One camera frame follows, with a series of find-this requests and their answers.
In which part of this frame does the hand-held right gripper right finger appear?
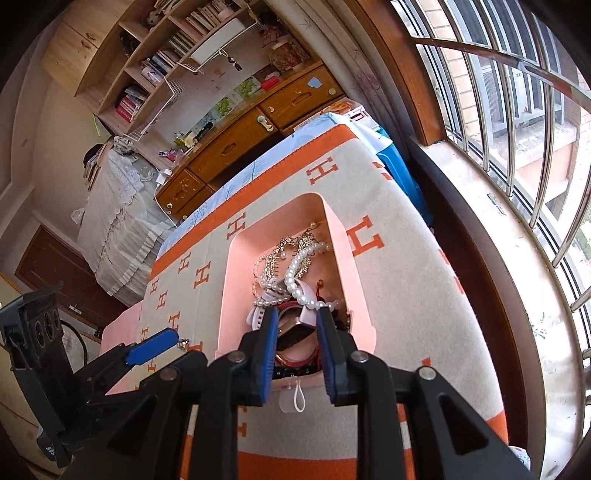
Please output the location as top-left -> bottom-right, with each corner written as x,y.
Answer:
315,306 -> 536,480

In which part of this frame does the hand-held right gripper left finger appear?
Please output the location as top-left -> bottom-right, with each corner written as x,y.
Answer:
60,307 -> 280,480

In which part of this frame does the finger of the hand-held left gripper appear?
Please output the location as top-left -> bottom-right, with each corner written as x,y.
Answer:
81,328 -> 180,398
105,352 -> 208,400

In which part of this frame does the black bead bracelet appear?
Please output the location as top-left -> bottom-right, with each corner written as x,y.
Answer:
272,362 -> 324,380

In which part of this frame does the pink smartwatch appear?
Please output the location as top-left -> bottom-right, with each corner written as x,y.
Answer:
247,277 -> 324,365

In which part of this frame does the pink storage box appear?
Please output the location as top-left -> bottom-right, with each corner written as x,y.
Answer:
216,194 -> 377,414

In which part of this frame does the red bangle bracelet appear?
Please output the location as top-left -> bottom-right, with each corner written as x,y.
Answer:
277,279 -> 324,311

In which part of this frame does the small white pearl bracelet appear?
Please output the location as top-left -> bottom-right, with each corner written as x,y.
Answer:
252,254 -> 289,308

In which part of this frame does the large white pearl bracelet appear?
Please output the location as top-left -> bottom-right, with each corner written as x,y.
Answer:
284,244 -> 338,311

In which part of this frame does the pink blanket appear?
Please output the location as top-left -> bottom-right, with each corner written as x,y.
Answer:
99,302 -> 148,395

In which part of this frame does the brown wooden door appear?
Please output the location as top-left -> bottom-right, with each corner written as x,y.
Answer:
14,224 -> 130,319

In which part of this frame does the orange patterned blanket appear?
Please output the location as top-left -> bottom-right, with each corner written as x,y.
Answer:
139,124 -> 511,480

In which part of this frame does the stack of books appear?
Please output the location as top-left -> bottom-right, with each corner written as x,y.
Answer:
83,143 -> 109,185

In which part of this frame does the blue plastic bin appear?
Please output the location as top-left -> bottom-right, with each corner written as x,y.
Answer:
372,127 -> 430,222

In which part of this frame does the wooden desk with drawers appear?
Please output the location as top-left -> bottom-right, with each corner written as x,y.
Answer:
154,60 -> 347,220

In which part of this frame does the row of red books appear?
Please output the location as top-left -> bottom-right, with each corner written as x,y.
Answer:
113,85 -> 148,123

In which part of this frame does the magazine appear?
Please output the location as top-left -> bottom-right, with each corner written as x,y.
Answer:
323,99 -> 370,123

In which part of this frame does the wooden bookshelf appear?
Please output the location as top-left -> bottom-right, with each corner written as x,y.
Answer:
74,0 -> 324,134

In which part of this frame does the pale floral curtain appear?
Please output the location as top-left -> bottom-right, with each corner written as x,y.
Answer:
272,0 -> 416,139

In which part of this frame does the patterned jar with white lid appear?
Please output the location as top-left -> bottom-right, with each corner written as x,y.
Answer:
268,39 -> 309,72

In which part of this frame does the white tray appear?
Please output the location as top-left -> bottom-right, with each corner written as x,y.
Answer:
190,18 -> 247,65

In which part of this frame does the metal window grille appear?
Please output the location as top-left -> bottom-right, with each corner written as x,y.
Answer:
392,0 -> 591,315

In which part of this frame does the empty white wire basket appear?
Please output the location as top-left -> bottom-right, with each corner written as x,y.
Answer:
122,76 -> 185,141

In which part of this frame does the white wire basket with tray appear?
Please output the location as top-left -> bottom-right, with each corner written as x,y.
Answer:
178,18 -> 259,75

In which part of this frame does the wooden window frame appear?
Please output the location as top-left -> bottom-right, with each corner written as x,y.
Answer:
342,0 -> 448,146

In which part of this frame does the wooden wall cabinet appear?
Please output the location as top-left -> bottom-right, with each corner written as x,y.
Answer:
41,0 -> 134,93

